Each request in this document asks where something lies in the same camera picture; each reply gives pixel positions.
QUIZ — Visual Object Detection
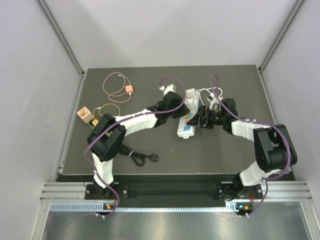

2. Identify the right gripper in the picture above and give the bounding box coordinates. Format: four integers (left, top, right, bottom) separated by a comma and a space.
187, 105, 226, 129

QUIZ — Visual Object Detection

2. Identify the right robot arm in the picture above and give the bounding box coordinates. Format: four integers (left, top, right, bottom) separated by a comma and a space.
188, 98, 298, 198

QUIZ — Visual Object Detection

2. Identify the grey slotted cable duct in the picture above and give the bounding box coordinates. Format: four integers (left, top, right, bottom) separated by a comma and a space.
49, 201, 253, 213

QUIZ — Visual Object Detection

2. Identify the pink charger cable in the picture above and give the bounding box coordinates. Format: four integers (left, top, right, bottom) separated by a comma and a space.
102, 72, 132, 104

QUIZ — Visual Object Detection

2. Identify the pink charger plug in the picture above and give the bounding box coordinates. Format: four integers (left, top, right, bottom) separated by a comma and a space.
125, 85, 134, 96

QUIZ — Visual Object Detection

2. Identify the white power strip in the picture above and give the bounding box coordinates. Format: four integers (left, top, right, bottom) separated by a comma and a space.
177, 90, 200, 139

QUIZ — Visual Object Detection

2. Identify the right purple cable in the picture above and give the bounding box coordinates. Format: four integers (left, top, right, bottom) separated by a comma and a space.
209, 72, 292, 216

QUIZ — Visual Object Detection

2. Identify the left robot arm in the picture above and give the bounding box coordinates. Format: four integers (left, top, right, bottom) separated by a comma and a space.
83, 91, 190, 199

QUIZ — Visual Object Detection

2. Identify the yellow charger cable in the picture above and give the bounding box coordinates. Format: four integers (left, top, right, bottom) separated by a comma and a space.
93, 103, 121, 118

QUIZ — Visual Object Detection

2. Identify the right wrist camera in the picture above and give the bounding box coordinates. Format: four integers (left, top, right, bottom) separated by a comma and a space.
207, 93, 221, 111

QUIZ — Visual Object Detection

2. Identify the black power cord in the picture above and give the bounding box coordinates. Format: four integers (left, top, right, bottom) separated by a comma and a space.
117, 144, 160, 168

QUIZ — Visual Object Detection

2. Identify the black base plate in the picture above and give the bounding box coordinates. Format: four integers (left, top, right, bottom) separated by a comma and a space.
84, 174, 263, 214

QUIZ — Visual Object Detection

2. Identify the orange small charger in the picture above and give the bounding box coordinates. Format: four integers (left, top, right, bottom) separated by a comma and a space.
92, 119, 99, 126

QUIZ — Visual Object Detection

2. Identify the green power strip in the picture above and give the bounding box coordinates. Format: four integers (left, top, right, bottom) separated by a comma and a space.
87, 122, 95, 130

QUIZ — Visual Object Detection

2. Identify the white charger cable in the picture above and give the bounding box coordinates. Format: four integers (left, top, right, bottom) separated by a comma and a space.
197, 86, 225, 106

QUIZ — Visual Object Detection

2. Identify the pink giraffe cube charger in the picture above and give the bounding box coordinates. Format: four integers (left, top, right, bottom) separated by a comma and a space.
77, 106, 94, 124

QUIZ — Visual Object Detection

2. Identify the white square charger plug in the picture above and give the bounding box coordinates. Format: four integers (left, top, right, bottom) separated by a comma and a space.
186, 88, 199, 100

